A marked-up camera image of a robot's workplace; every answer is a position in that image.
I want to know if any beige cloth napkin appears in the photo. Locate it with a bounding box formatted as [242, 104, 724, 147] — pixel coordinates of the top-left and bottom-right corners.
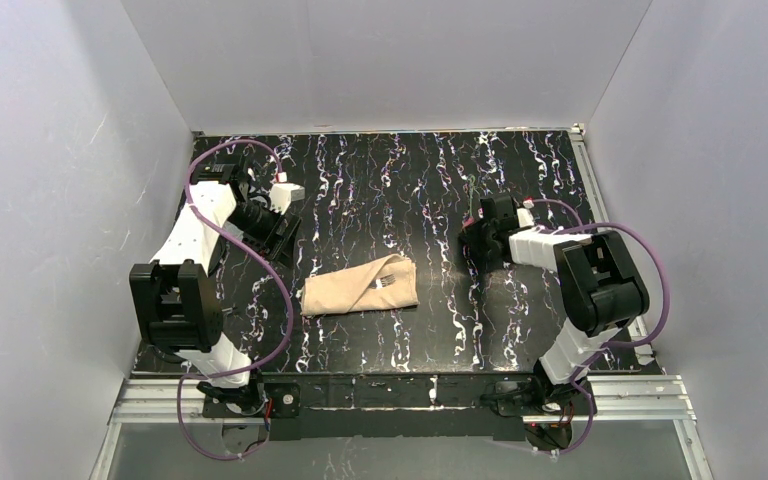
[301, 254, 419, 316]

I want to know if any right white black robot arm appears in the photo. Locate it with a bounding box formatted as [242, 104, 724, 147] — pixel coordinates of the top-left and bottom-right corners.
[459, 194, 650, 387]

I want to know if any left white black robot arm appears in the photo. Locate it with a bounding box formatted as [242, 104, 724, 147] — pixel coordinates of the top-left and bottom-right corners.
[129, 164, 305, 389]

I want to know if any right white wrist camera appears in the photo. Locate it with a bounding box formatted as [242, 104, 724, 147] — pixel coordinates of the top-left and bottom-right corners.
[516, 207, 535, 229]

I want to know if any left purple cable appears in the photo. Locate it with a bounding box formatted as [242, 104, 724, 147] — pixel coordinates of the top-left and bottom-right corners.
[177, 137, 297, 462]

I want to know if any purple cable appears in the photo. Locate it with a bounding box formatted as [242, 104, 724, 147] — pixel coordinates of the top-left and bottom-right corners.
[177, 137, 297, 462]
[523, 198, 671, 458]

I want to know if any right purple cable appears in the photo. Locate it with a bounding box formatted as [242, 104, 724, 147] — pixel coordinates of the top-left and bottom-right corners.
[523, 198, 671, 458]

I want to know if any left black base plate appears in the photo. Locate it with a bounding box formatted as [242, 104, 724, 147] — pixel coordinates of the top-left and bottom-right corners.
[196, 380, 301, 419]

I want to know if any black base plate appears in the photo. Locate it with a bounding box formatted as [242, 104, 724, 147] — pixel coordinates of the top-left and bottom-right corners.
[480, 377, 592, 417]
[196, 380, 301, 419]

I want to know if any black coiled cable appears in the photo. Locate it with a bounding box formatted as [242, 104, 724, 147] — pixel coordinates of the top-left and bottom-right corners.
[150, 331, 190, 366]

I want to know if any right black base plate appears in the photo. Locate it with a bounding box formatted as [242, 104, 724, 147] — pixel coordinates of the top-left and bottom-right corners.
[480, 377, 592, 417]

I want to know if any aluminium frame rail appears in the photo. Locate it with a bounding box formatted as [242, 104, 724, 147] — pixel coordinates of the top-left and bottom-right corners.
[111, 373, 696, 423]

